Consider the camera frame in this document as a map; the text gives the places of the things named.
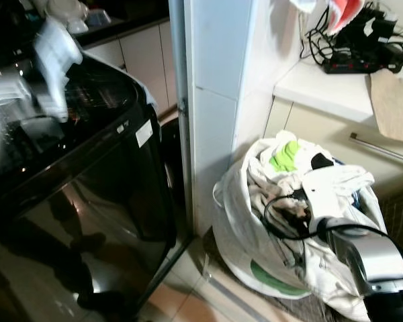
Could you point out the white laundry pile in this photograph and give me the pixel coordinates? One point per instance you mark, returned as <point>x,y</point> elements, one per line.
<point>245,215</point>

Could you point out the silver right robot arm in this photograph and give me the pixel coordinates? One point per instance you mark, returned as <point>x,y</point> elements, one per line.
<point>379,258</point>

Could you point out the black top-load washing machine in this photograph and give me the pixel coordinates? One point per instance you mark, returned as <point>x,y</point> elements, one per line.
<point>114,201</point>

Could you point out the small black cloth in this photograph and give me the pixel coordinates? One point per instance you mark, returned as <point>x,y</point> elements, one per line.
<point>322,161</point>

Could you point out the bright green cloth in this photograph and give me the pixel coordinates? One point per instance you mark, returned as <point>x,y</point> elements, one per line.
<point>286,155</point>

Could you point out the white counter cabinet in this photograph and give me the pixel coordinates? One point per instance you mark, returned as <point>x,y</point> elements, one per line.
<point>316,90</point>

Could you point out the beige wooden board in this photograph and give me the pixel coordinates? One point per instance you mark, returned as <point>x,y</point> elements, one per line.
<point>396,104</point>

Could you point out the black power strip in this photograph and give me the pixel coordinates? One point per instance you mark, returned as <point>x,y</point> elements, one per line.
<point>356,65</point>

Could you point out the white washer label sticker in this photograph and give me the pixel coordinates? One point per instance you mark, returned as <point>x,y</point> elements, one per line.
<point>144,133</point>

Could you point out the red and white cloth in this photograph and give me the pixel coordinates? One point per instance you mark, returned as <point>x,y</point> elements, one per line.
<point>342,13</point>

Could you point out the white kitchen cabinets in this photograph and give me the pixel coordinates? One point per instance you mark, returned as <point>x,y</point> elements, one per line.
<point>134,57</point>

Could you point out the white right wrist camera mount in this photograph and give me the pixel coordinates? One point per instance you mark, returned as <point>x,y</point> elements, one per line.
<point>329,200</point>

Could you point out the grey metal door frame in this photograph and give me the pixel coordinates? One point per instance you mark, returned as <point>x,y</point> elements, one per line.
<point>178,100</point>

